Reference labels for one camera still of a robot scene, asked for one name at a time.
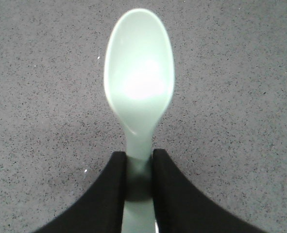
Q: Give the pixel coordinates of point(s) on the mint green plastic spoon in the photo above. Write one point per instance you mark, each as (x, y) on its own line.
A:
(139, 83)

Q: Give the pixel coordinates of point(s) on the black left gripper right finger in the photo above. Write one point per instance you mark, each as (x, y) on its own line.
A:
(182, 208)

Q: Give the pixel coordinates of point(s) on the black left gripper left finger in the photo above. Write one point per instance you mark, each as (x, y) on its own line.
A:
(100, 208)

